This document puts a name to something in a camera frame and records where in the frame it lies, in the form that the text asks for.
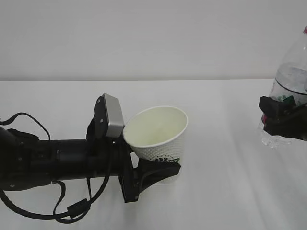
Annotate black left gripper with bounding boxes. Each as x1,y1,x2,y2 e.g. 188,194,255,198
87,136,181,204

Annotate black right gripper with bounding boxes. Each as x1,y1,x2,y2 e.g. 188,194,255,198
259,96,307,141

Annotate clear water bottle red label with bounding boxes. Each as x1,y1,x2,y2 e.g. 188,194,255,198
260,30,307,148

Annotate white paper cup green logo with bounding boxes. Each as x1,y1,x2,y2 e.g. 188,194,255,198
123,105,189,163

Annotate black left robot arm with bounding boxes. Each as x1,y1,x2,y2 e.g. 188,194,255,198
0,129,180,203

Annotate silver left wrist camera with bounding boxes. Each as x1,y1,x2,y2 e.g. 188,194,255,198
103,93,124,138

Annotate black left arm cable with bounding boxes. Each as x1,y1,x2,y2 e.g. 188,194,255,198
0,112,113,218

